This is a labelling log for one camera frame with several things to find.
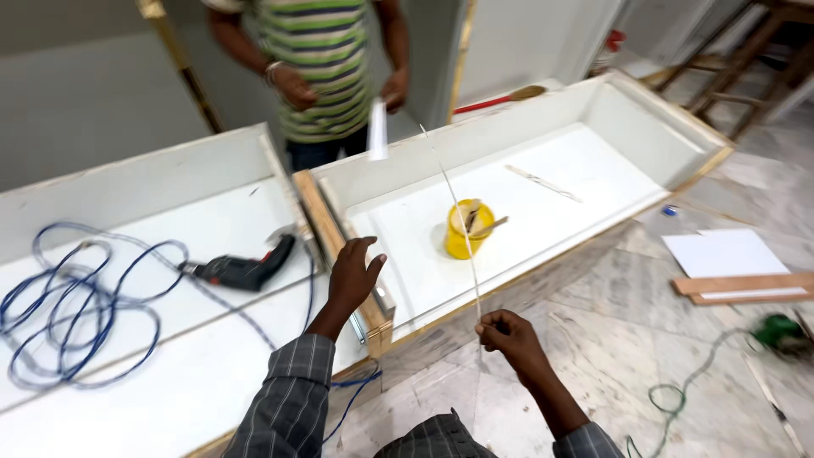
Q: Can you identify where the person's left hand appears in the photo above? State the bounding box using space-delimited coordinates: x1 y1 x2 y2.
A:
327 237 387 319

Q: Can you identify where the person's right hand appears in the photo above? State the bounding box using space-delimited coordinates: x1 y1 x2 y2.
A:
475 310 553 384

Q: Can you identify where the long thin white edge strip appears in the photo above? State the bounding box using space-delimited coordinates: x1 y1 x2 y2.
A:
419 123 488 375

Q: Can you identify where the black and red electric drill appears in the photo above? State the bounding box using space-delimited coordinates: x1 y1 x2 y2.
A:
179 233 297 293

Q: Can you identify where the yellow glue can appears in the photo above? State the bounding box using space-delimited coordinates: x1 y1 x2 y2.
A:
444 198 496 261

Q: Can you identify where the wooden glue stick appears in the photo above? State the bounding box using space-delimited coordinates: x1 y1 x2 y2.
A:
469 215 510 238

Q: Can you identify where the person's grey striped shirt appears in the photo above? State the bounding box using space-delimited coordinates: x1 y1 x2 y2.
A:
374 408 498 458

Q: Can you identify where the white cabinet box with can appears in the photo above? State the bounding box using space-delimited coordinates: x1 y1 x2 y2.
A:
292 69 736 360

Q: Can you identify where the short white strip piece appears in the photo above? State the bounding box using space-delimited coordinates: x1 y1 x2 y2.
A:
368 98 389 162

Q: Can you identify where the flat white strip offcut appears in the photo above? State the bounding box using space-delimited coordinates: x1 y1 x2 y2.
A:
505 164 584 205

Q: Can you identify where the white cabinet box with drill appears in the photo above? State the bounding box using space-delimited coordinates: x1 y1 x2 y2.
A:
0 123 384 458

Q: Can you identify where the white laminate sheet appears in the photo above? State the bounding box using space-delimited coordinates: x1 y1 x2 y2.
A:
661 228 791 279

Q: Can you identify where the wooden board offcut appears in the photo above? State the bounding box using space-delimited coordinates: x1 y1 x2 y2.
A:
672 272 814 307

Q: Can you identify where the green power tool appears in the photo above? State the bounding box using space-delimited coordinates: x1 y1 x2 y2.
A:
749 313 814 358

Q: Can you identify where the thin wooden floor strip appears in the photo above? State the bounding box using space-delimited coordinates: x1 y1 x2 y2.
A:
740 352 810 458

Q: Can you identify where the red and white bundle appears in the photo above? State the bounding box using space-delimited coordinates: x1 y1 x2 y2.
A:
588 28 628 78

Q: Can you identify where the green power cable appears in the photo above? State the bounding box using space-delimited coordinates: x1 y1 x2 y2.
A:
625 327 759 458

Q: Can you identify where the red handled brush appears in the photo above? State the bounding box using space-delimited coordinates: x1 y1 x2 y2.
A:
452 84 548 116

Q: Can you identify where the blue power cable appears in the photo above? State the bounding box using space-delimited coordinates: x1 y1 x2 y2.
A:
0 221 384 446

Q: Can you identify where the wooden stool frame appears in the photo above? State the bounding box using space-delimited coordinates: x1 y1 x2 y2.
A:
641 0 814 142

